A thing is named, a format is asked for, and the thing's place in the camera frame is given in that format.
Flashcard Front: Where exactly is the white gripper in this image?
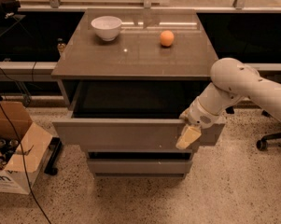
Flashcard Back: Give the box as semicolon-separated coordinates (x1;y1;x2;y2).
176;99;219;149

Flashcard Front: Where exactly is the grey top drawer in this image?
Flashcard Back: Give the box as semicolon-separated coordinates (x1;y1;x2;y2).
51;81;227;152

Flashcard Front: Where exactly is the grey drawer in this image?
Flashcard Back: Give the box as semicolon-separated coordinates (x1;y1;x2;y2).
87;161;192;175
51;81;227;152

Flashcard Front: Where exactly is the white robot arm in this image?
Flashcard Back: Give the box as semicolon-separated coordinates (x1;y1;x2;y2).
176;58;281;149

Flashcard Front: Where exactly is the grey drawer cabinet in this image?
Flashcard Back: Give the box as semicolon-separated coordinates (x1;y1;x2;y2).
52;8;218;178

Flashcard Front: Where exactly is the grey bottom drawer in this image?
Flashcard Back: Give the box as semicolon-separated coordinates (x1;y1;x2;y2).
87;161;192;175

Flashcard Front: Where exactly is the open cardboard box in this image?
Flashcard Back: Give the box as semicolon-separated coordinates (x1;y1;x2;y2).
0;101;52;194

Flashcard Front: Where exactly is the black right table leg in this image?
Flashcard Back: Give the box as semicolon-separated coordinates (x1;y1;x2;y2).
226;106;234;114

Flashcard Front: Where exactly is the black table leg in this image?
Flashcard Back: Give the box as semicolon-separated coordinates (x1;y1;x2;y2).
44;137;63;175
226;106;234;114

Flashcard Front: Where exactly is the black office chair base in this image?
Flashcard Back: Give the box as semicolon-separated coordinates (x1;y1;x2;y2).
256;133;281;151

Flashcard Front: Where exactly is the orange fruit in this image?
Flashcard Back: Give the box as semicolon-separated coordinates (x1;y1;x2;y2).
160;30;175;47

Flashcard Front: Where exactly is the white ceramic bowl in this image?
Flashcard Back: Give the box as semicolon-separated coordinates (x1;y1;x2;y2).
91;16;122;41

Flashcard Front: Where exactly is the small glass bottle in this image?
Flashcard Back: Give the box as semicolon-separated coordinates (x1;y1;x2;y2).
57;38;66;54

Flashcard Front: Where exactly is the black floor cable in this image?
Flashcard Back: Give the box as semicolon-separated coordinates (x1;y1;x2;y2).
0;61;52;224

